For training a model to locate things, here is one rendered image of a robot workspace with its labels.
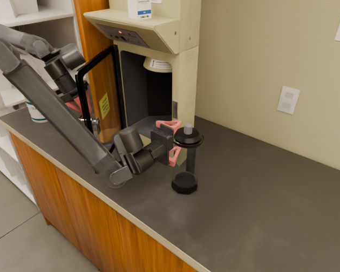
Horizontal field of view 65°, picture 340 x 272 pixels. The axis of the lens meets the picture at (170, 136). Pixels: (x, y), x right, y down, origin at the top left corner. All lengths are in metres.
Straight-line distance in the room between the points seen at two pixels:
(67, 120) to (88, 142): 0.07
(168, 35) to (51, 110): 0.39
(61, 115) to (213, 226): 0.58
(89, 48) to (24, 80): 0.47
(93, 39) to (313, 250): 1.03
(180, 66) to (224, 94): 0.51
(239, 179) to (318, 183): 0.30
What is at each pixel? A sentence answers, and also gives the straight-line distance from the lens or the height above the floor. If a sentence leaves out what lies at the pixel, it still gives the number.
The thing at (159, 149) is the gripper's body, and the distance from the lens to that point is 0.74.
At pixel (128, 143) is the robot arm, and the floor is 1.27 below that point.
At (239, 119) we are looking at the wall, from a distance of 1.37.
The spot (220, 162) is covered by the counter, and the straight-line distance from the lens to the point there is 1.15.
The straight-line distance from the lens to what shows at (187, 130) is 0.86.
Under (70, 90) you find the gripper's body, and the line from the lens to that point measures 0.96.
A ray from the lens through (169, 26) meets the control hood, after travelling 0.83.
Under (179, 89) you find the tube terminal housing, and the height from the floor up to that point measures 1.28.
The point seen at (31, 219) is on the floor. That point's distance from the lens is 2.37.
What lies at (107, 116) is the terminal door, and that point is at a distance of 1.05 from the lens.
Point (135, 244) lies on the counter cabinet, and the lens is 1.16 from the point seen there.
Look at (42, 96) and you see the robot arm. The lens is 0.68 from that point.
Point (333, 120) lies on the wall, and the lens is 1.23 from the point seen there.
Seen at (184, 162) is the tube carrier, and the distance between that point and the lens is 0.90.
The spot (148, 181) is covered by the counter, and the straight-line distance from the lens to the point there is 1.05.
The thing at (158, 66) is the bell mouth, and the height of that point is 1.34.
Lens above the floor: 1.67
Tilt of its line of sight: 34 degrees down
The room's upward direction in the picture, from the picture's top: straight up
